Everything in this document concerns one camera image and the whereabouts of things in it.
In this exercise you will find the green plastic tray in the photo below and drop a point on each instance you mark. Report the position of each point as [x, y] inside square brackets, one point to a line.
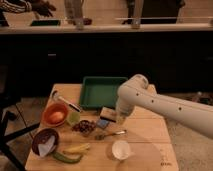
[99, 91]

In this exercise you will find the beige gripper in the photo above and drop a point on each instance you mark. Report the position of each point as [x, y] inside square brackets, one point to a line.
[121, 117]

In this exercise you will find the green chili pepper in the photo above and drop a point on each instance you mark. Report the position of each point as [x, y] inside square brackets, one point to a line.
[60, 157]

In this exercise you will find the black tablet on counter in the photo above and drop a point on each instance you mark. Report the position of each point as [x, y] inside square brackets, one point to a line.
[45, 23]

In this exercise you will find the red bowl on counter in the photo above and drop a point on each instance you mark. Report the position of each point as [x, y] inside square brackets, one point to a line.
[87, 21]

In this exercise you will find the brown black board eraser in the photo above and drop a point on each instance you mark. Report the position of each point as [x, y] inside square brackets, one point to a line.
[108, 114]

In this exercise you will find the blue sponge block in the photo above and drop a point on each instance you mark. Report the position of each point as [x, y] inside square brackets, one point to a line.
[101, 123]

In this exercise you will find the dark purple bowl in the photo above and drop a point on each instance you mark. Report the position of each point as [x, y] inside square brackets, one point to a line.
[42, 136]

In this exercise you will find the dark grape bunch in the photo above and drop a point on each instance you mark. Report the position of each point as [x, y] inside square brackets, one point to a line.
[84, 126]

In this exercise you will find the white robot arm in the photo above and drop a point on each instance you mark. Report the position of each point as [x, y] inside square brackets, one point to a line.
[134, 92]

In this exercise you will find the yellow corn cob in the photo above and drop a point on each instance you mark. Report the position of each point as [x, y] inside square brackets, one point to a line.
[78, 149]

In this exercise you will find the orange egg-shaped ball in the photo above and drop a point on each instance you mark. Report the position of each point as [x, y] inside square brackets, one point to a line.
[56, 117]

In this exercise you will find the light green cup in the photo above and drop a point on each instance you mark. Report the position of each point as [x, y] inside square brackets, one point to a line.
[73, 118]

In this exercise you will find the white round cup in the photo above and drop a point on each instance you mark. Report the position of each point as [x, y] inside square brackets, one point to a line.
[121, 150]

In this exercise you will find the orange bowl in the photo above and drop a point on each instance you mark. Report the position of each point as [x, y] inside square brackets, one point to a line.
[55, 107]

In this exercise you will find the white folded paper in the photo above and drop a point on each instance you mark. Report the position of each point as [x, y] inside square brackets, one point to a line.
[46, 147]

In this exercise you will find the person in striped jacket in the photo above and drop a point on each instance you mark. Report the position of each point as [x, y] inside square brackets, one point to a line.
[42, 7]

